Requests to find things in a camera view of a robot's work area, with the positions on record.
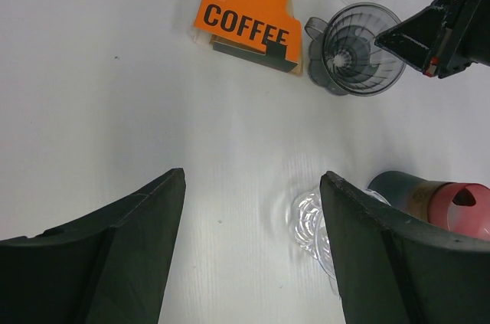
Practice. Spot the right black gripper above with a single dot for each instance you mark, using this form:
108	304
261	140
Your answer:
446	40

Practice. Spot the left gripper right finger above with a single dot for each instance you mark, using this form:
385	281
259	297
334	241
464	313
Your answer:
391	266

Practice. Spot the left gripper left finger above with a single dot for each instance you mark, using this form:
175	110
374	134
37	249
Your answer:
109	266

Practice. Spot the grey transparent dripper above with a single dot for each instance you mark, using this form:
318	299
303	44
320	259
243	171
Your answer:
343	57

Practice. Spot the dark carafe with red lid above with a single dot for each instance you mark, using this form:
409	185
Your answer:
458	207

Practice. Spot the orange coffee filter box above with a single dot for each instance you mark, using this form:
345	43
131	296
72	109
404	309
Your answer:
264	32

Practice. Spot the clear glass dripper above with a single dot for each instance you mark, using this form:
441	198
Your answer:
306	223

